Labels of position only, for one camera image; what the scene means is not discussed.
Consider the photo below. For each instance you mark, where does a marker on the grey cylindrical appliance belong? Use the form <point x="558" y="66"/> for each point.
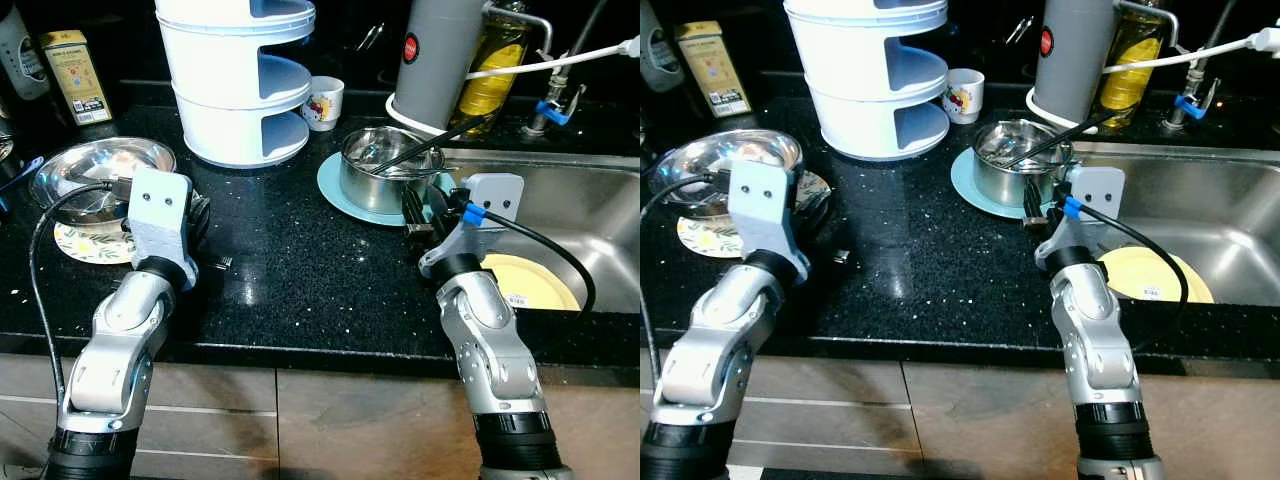
<point x="1075" y="60"/>
<point x="435" y="60"/>

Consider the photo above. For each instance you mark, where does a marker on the steel sink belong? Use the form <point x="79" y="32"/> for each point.
<point x="1230" y="200"/>
<point x="590" y="210"/>

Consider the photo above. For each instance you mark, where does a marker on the grey cabinet door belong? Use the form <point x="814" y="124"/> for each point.
<point x="1000" y="430"/>
<point x="380" y="430"/>

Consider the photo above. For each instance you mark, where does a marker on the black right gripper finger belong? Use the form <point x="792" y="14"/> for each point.
<point x="1034" y="203"/>
<point x="413" y="205"/>

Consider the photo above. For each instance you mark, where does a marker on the grey drawer front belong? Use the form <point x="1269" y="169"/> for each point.
<point x="850" y="425"/>
<point x="850" y="462"/>
<point x="220" y="385"/>
<point x="850" y="380"/>
<point x="220" y="473"/>
<point x="215" y="432"/>

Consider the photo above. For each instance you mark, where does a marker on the gold rectangular tin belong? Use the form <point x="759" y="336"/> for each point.
<point x="712" y="70"/>
<point x="75" y="80"/>

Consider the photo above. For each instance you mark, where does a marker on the yellow oil bottle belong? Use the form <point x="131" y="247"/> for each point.
<point x="1135" y="75"/>
<point x="495" y="80"/>

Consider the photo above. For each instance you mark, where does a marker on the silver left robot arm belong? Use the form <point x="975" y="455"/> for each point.
<point x="120" y="340"/>
<point x="720" y="330"/>

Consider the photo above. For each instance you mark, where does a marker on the black faucet pipe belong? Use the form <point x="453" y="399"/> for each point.
<point x="590" y="25"/>
<point x="1222" y="25"/>

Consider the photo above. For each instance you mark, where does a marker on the daisy print plate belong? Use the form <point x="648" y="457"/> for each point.
<point x="90" y="245"/>
<point x="705" y="240"/>

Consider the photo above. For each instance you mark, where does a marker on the dark glass bottle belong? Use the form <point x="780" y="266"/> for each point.
<point x="20" y="50"/>
<point x="660" y="50"/>

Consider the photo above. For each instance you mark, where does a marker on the small steel pot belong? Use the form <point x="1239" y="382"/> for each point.
<point x="370" y="190"/>
<point x="1000" y="185"/>

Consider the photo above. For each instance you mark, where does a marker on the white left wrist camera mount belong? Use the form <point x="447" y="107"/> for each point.
<point x="765" y="205"/>
<point x="160" y="215"/>

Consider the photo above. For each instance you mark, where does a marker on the teal plate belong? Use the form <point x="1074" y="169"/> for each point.
<point x="965" y="190"/>
<point x="335" y="195"/>

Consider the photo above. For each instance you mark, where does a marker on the white tiered storage rack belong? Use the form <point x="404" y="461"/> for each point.
<point x="220" y="70"/>
<point x="850" y="70"/>

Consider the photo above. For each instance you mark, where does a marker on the yellow plate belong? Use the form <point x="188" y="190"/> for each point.
<point x="1150" y="275"/>
<point x="540" y="285"/>

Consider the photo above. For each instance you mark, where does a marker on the black long utensil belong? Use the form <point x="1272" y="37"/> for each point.
<point x="440" y="143"/>
<point x="1070" y="135"/>

